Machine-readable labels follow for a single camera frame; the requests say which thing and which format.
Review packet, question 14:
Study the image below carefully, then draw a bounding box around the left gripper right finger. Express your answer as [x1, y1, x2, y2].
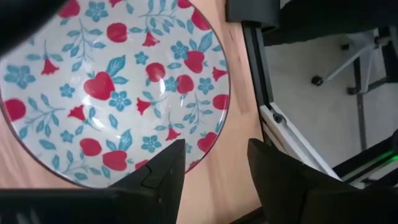
[247, 138, 355, 224]

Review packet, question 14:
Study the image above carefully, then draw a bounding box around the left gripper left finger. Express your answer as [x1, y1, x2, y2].
[107, 138, 187, 224]

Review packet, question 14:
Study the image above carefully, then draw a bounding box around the floral patterned mini bowl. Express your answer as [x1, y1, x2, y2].
[0, 0, 231, 190]

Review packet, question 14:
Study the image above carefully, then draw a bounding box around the white table edge profile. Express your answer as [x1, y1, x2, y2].
[259, 102, 343, 183]

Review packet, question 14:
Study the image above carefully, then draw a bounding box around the black bar with green glow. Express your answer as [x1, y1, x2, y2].
[331, 129, 398, 189]

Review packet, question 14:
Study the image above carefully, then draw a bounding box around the grey office chair base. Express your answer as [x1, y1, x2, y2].
[310, 26, 398, 152]

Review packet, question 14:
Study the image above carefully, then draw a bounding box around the black bulky device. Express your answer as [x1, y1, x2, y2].
[225, 0, 398, 47]

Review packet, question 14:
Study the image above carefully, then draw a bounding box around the black aluminium table frame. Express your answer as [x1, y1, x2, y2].
[241, 20, 276, 146]

